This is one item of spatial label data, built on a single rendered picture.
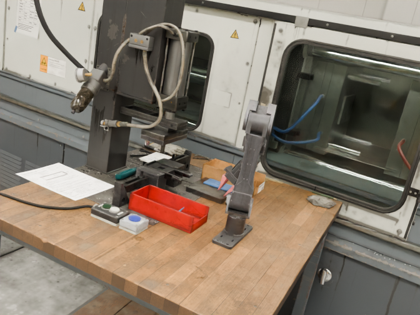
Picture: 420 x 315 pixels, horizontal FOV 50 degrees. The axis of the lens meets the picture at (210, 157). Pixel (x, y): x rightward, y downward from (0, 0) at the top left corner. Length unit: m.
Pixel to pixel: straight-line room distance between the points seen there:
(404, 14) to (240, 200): 2.99
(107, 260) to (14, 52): 2.26
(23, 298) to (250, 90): 1.61
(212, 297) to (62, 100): 2.03
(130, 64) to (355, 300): 1.47
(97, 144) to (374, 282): 1.37
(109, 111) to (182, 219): 0.57
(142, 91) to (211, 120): 0.72
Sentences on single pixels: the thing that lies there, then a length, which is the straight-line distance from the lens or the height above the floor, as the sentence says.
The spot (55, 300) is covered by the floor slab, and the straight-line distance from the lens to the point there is 2.65.
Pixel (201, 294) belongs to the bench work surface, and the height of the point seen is 0.90.
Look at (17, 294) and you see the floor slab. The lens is 2.70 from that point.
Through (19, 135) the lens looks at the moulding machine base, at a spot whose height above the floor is 0.57.
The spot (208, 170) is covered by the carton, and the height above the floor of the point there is 0.95.
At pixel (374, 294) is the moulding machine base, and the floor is 0.52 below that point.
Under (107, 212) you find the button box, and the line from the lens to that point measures 1.48.
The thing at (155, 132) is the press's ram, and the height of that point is 1.14.
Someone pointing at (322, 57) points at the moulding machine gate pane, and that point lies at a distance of 2.07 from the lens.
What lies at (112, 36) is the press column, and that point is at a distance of 1.77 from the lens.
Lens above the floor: 1.58
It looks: 17 degrees down
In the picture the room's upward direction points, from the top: 11 degrees clockwise
